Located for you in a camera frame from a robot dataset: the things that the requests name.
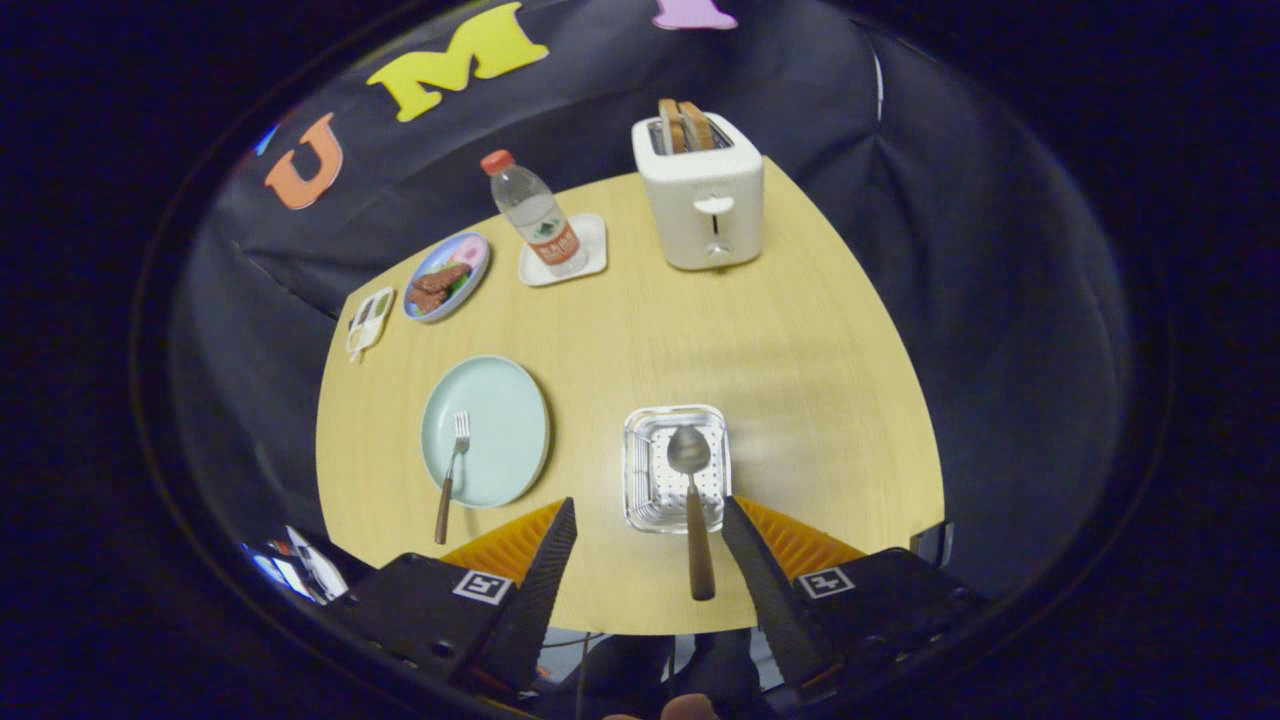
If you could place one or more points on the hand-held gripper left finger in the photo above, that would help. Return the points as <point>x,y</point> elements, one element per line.
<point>540,600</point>

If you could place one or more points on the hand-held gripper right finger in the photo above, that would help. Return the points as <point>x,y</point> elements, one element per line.
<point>765,590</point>

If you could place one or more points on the person's dark clothing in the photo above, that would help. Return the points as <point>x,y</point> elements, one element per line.
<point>625,675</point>

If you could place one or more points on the light green plate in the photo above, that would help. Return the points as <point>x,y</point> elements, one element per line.
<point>510,420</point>

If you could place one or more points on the white divided sauce dish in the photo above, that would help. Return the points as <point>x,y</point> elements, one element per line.
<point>370,320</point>

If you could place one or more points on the brown meat pieces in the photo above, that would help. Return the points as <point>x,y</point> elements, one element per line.
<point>435,285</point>

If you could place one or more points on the blue plate with food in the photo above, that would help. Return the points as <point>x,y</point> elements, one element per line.
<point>468,250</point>

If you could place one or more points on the white square coaster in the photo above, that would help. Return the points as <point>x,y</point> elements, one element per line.
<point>597,245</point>

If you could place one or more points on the black backdrop cloth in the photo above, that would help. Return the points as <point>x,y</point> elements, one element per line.
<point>900,250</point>

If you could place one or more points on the clear water bottle red cap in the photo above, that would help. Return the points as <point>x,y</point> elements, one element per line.
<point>535,215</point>

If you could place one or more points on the white toaster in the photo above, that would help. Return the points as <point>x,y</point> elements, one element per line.
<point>700,200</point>

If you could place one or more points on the toasted bread slice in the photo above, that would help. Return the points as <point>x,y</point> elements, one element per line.
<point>670,125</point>
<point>697,125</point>

